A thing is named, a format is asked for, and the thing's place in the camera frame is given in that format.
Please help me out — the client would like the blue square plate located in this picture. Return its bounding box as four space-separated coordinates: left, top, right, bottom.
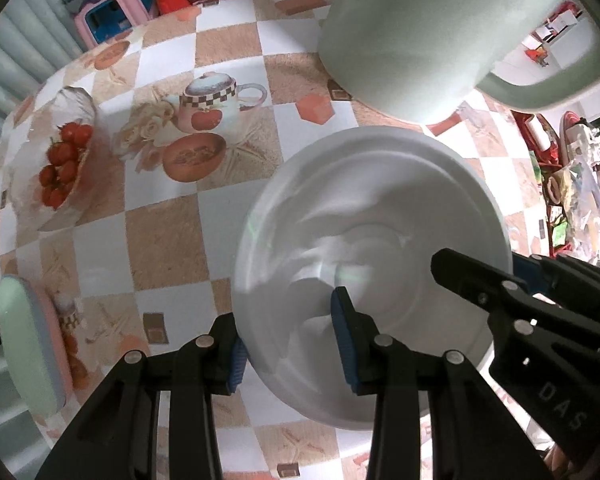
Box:
15 277 67 406

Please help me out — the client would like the green square plate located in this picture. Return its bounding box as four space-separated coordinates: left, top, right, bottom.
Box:
0 276 67 413

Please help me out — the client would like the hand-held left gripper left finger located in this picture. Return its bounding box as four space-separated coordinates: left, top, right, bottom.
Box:
35 312 251 480

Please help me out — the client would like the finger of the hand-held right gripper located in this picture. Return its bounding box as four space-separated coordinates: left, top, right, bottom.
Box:
512 254 600 332
431 248 546 356

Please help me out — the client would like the white thread spool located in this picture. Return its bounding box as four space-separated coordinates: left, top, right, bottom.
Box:
525 115 553 153

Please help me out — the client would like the pink square plate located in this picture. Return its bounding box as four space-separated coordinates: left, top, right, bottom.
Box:
30 282 76 396

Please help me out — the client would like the pile of cherry tomatoes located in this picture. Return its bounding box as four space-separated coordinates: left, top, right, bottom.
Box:
38 122 95 209

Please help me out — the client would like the checkered printed tablecloth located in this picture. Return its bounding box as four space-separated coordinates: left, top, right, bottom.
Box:
0 0 571 480

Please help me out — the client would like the pale green mug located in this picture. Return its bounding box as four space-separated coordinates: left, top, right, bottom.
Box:
317 0 600 126

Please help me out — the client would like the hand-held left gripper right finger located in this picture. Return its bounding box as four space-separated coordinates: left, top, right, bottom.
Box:
330 286 553 480

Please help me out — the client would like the pink plastic stool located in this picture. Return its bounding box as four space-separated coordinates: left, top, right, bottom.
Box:
74 0 160 51

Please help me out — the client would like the large white bowl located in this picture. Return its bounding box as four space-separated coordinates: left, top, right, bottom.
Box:
231 127 513 431

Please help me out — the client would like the clear glass bowl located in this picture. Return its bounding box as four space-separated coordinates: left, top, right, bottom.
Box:
7 86 98 233

